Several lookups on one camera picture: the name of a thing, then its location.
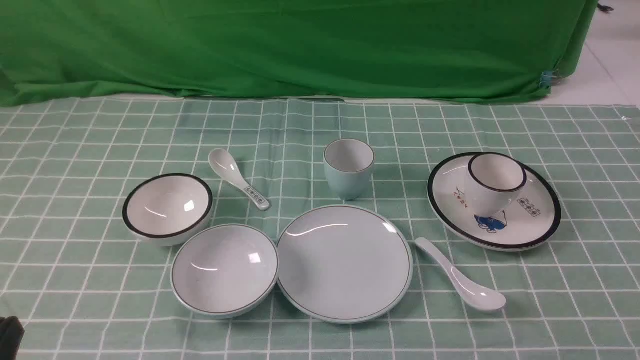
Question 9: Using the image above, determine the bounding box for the light blue cup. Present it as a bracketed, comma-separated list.
[323, 138, 376, 201]

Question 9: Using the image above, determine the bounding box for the light blue bowl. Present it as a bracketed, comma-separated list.
[170, 224, 281, 320]

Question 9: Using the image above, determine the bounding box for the plain white spoon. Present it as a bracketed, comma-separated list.
[414, 237, 506, 312]

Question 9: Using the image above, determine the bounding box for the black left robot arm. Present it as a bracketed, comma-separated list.
[0, 316, 25, 360]

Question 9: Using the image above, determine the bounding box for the light blue plate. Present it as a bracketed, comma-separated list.
[278, 204, 414, 324]

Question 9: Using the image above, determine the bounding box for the white spoon with print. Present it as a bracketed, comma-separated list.
[208, 148, 271, 211]

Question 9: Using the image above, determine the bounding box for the white bowl black rim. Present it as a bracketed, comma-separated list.
[122, 173, 214, 248]

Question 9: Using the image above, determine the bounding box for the white cup black rim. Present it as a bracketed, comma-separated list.
[463, 152, 528, 218]

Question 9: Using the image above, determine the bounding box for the green checkered tablecloth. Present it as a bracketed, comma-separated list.
[0, 97, 640, 360]

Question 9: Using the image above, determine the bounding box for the white plate black rim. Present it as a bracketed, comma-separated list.
[427, 152, 562, 252]

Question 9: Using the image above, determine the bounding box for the blue binder clip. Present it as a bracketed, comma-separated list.
[538, 70, 554, 90]

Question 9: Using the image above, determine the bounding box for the green backdrop cloth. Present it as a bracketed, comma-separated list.
[0, 0, 597, 107]

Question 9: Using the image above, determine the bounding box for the black object on floor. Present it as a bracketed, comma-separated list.
[597, 3, 615, 14]

